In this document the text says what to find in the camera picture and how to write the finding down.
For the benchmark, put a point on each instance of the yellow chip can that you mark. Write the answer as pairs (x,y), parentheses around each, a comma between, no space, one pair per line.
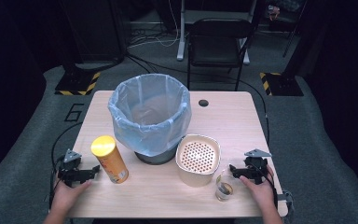
(112,165)

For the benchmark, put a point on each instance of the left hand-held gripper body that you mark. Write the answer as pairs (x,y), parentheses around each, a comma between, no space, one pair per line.
(71,174)

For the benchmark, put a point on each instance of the person's left hand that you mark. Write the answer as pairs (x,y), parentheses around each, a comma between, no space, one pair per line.
(63,197)

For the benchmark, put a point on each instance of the black striped stand base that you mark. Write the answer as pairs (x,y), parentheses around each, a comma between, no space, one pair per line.
(284,85)
(76,84)

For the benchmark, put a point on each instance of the black cabinet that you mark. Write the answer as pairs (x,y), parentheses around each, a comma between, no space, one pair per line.
(99,31)

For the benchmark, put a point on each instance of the black folding chair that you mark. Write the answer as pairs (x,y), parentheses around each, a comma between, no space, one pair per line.
(219,46)

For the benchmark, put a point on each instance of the beige perforated strainer container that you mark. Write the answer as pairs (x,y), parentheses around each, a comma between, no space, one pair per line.
(197,155)

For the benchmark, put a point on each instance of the clear glass cup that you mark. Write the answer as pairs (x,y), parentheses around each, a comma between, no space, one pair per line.
(224,194)

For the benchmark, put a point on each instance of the grey trash bin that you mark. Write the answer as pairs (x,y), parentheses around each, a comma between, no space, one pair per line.
(155,158)

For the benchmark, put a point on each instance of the white desk frame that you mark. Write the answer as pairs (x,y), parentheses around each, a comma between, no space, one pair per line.
(181,37)

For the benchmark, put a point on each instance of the trash bin with blue bag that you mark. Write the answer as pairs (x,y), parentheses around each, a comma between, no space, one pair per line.
(149,140)

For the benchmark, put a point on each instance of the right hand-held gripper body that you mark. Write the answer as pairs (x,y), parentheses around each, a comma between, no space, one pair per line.
(256,169)

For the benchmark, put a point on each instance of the grey table clamp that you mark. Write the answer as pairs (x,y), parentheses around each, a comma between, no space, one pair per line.
(287,202)

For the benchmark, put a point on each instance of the person's right hand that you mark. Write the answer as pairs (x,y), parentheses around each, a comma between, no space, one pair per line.
(264,194)

